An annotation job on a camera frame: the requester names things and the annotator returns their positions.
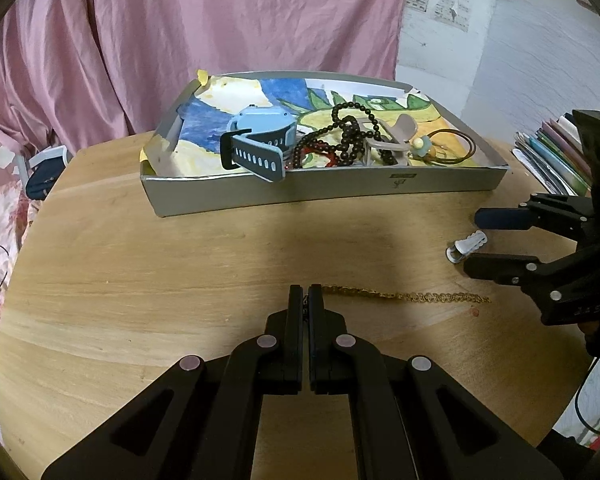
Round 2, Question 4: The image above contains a white hair clip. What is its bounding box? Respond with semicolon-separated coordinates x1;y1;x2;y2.
445;230;488;264

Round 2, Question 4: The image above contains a brown hair tie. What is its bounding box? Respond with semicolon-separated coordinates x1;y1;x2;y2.
424;127;477;166

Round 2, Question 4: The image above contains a gold chain necklace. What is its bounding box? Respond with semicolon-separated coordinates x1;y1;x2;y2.
304;283;492;306

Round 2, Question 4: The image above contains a yellow ball hair accessory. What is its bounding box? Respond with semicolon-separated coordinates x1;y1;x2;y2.
410;136;434;162

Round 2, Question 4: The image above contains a beige hair claw clip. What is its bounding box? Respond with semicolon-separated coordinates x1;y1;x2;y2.
356;114;418;166

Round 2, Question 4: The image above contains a black bead necklace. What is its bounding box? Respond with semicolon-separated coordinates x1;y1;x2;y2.
293;101;398;168

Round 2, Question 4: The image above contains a blue smart watch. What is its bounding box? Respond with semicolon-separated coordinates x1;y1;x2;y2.
220;105;297;183

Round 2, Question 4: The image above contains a grey cardboard tray colourful lining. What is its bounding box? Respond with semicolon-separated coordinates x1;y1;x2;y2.
140;72;507;217

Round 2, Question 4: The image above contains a stack of books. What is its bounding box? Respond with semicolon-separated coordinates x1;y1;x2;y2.
512;114;593;196

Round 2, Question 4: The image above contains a dark blue bag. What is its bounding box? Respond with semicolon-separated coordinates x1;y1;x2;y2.
15;145;72;200

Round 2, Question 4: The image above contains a pink curtain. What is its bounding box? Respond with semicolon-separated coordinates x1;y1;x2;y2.
0;0;404;151

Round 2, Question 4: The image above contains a red bead bracelet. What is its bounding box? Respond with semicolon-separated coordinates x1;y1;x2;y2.
294;140;342;169

